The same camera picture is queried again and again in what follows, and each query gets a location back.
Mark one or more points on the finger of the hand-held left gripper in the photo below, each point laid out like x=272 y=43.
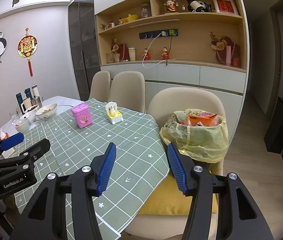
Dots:
x=11 y=140
x=40 y=146

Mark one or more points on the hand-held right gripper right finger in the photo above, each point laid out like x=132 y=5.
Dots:
x=175 y=170

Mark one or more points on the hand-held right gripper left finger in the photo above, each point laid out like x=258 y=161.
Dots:
x=107 y=170

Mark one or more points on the trash bin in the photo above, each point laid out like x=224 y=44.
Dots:
x=201 y=140

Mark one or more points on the orange snack packet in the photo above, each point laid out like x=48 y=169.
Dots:
x=196 y=120

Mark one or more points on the small white bowl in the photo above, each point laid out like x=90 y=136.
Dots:
x=22 y=126

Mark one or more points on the clear drinking glass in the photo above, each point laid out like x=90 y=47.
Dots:
x=15 y=116

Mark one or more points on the yellow seat cushion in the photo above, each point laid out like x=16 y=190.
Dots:
x=161 y=197

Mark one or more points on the medium white bowl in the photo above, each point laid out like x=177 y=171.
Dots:
x=31 y=115

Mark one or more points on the large patterned bowl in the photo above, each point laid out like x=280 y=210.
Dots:
x=46 y=112

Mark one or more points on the green checked tablecloth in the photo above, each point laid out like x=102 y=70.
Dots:
x=131 y=142

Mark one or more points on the white mug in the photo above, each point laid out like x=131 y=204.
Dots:
x=26 y=104

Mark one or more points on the steel cup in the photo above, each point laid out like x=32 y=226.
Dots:
x=37 y=102

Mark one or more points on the white thermos bottle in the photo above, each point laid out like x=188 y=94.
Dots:
x=35 y=91

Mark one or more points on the white yellow toothpick dispenser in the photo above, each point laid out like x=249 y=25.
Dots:
x=114 y=115

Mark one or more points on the wide beige chair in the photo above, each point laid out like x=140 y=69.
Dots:
x=181 y=97

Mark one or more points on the red gold knot ornament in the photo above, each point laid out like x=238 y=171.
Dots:
x=27 y=46

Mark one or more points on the yellow lidded jar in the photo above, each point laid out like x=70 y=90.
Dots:
x=109 y=58

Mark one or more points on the clear glass cup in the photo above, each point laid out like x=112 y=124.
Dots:
x=116 y=58

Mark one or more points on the dark glass cabinet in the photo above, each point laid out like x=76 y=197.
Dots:
x=84 y=42

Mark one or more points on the black water dispenser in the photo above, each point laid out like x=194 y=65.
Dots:
x=281 y=122

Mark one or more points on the red gold figurine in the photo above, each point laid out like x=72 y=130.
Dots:
x=165 y=53
x=146 y=54

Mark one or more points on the cream tumbler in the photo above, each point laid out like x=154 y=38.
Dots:
x=132 y=54

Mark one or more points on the small red flower gift bag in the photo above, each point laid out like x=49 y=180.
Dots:
x=120 y=51

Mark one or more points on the small red box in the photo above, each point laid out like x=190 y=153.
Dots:
x=236 y=62

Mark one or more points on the wooden shelf cabinet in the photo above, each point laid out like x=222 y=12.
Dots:
x=194 y=45

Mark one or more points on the large red flower gift bag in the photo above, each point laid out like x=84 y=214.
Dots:
x=221 y=50

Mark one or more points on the black power strip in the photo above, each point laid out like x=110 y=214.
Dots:
x=154 y=35

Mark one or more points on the white charger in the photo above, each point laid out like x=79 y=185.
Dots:
x=164 y=33

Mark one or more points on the green charger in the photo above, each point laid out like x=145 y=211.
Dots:
x=172 y=32

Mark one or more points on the brass teapot set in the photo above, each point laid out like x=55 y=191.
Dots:
x=108 y=25

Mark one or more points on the tall glass jar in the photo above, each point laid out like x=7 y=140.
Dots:
x=145 y=11

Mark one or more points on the red seated figurine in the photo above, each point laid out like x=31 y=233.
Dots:
x=170 y=6

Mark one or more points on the wine bottle with panda holder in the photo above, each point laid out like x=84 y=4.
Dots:
x=196 y=5

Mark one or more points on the pink framed picture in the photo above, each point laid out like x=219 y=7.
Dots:
x=225 y=5

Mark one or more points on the brown sisal post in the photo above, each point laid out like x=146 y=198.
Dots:
x=11 y=206

